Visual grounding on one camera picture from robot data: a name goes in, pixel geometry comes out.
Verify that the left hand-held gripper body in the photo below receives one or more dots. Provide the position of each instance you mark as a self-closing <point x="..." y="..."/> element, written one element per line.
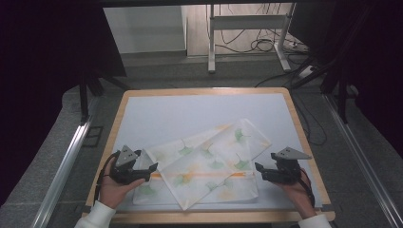
<point x="125" y="158"/>

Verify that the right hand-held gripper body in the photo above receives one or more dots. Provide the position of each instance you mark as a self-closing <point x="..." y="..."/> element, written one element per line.
<point x="286" y="172"/>

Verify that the white leaf-print pillowcase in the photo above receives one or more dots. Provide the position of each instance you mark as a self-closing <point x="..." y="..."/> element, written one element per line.
<point x="202" y="171"/>

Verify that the person's right hand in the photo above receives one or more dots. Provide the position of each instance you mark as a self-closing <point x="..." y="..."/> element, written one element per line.
<point x="297" y="198"/>

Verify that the person's left hand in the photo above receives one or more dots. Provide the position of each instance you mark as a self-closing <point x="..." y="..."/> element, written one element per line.
<point x="114" y="191"/>

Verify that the white table mat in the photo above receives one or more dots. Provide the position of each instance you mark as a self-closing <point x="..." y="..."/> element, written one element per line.
<point x="177" y="117"/>

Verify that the black metal stand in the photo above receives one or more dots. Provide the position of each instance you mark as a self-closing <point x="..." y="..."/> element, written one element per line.
<point x="84" y="98"/>
<point x="342" y="95"/>

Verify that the wooden table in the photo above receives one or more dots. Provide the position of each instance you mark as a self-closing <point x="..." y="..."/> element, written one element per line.
<point x="202" y="91"/>

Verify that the white power strip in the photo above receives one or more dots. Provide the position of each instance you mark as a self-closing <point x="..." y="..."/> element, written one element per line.
<point x="306" y="71"/>

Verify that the dark curtain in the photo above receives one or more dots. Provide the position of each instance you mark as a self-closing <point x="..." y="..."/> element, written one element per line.
<point x="380" y="63"/>
<point x="38" y="79"/>

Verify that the white panel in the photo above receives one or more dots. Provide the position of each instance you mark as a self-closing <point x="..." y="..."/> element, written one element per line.
<point x="145" y="30"/>

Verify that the black square floor frame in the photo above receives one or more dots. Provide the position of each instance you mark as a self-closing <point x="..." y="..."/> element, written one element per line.
<point x="93" y="136"/>

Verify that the aluminium floor rail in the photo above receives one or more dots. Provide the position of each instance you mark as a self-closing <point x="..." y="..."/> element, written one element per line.
<point x="60" y="174"/>
<point x="361" y="164"/>

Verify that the white metal desk frame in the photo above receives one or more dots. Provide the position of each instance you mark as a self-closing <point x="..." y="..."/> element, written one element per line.
<point x="247" y="21"/>

